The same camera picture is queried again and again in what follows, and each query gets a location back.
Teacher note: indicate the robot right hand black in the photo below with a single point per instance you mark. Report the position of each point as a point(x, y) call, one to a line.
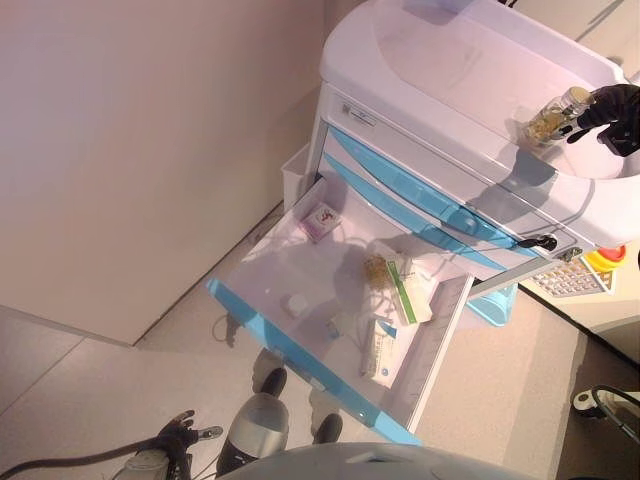
point(617, 115)

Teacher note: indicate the robot left hand black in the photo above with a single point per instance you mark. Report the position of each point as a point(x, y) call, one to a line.
point(180, 432)

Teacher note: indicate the clear capsule bottle yellow cap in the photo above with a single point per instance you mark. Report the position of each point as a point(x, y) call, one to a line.
point(550, 117)

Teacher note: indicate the blue white cart drawer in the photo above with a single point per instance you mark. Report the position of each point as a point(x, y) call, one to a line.
point(280, 270)
point(370, 187)
point(380, 160)

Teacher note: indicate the robot left arm silver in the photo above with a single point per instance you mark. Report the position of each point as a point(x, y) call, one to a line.
point(147, 462)

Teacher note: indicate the long white medicine box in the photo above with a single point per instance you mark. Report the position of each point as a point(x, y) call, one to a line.
point(382, 355)

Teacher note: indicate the pink medicine box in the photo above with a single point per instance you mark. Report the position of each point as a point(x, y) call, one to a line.
point(322, 222)

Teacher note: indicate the robot right leg silver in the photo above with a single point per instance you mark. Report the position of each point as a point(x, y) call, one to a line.
point(327, 427)

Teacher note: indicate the black cart key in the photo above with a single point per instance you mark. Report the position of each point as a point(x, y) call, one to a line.
point(537, 242)

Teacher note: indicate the white medical cart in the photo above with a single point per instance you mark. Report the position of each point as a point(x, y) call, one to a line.
point(450, 75)

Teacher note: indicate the round white cap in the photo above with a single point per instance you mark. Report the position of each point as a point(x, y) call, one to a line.
point(296, 305)

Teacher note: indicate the small vial blue cap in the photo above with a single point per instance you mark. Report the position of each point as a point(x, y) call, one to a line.
point(334, 330)

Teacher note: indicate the grey robot torso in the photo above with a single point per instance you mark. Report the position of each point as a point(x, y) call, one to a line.
point(400, 462)

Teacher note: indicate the white box with green stripe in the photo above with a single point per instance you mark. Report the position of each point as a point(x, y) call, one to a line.
point(412, 295)

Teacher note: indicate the white side bin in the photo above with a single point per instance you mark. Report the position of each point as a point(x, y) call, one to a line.
point(295, 180)

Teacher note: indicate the bed caster wheel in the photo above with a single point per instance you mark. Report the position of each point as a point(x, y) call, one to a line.
point(585, 400)

